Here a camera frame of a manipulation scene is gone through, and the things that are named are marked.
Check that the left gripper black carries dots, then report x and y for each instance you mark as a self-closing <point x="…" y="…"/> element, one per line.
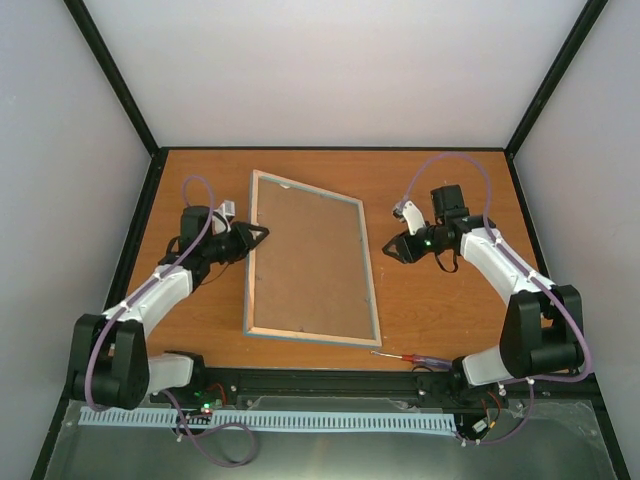
<point x="244" y="239"/>

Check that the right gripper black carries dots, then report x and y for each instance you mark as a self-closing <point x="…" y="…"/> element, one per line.
<point x="402" y="244"/>

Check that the blue picture frame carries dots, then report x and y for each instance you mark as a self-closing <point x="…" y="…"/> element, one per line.
<point x="310" y="260"/>

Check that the red blue screwdriver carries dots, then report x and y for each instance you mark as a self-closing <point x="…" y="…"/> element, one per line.
<point x="419" y="360"/>

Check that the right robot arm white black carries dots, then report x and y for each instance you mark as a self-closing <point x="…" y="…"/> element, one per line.
<point x="541" y="337"/>

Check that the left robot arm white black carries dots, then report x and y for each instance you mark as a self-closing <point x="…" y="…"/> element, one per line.
<point x="109" y="365"/>

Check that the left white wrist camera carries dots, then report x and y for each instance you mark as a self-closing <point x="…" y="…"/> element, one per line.
<point x="223" y="216"/>

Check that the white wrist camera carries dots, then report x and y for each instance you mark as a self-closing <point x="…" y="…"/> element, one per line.
<point x="407" y="212"/>
<point x="223" y="216"/>

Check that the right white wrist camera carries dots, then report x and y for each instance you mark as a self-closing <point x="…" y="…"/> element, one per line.
<point x="407" y="212"/>

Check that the black mounting rail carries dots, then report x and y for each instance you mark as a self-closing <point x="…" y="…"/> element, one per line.
<point x="236" y="387"/>

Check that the black enclosure frame post left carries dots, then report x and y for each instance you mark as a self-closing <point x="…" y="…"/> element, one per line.
<point x="94" y="40"/>

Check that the black enclosure frame post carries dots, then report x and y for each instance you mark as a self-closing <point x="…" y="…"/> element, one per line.
<point x="586" y="20"/>
<point x="94" y="40"/>

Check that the light blue slotted cable duct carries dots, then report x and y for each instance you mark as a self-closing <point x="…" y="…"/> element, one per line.
<point x="277" y="421"/>

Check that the black enclosure frame post right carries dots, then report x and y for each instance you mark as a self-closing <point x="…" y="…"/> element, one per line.
<point x="586" y="20"/>

